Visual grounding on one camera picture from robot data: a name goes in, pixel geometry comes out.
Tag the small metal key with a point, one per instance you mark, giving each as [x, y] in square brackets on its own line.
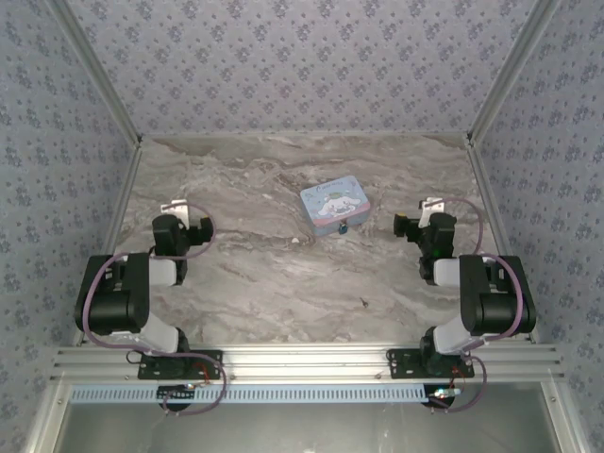
[363, 301]

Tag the blue cartoon tin box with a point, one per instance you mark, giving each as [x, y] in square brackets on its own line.
[330, 203]

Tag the small blue padlock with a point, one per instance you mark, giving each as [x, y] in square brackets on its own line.
[343, 229]

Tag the aluminium frame post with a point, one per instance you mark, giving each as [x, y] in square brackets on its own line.
[514, 71]
[96, 71]

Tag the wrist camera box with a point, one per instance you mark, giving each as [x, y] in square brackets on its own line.
[177, 207]
[431, 207]

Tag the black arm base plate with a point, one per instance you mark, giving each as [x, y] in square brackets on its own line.
[207, 365]
[403, 363]

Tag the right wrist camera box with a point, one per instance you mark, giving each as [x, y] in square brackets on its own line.
[431, 207]

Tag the aluminium front rail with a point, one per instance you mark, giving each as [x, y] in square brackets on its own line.
[302, 361]

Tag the black bracket with circuit board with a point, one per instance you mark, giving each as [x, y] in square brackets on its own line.
[441, 396]
[174, 396]

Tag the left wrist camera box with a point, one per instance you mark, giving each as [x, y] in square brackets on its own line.
[177, 207]

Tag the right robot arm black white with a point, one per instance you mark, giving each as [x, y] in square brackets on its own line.
[495, 307]

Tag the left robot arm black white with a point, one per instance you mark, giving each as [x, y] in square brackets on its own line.
[118, 302]

